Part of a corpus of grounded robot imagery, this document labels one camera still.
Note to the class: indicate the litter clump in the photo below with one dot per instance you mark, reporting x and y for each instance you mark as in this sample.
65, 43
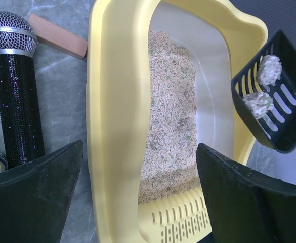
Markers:
259, 103
269, 71

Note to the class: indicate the yellow litter box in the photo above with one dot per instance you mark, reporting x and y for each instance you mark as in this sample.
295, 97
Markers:
118, 107

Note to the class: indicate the wooden block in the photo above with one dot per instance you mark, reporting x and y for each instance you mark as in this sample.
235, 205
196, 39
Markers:
57, 37

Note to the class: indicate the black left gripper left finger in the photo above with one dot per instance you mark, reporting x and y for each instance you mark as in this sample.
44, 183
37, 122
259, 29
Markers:
35, 197

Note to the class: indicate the black glitter microphone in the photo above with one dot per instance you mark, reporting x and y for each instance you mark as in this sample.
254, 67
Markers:
19, 106

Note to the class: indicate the cat litter pellets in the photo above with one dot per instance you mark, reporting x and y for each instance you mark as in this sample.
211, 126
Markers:
169, 165

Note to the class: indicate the grey trash bin with bag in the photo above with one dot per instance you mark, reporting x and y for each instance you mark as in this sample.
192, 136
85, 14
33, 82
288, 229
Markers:
276, 15

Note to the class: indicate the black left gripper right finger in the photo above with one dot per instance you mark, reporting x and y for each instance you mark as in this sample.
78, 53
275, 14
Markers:
243, 204

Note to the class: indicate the upper litter clump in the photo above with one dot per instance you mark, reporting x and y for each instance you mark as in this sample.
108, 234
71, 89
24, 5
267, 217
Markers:
269, 71

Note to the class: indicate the lower litter clump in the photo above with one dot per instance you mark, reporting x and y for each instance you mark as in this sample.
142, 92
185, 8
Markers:
259, 103

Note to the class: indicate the black slotted litter scoop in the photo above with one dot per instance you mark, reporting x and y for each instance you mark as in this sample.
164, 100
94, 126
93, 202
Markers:
277, 130

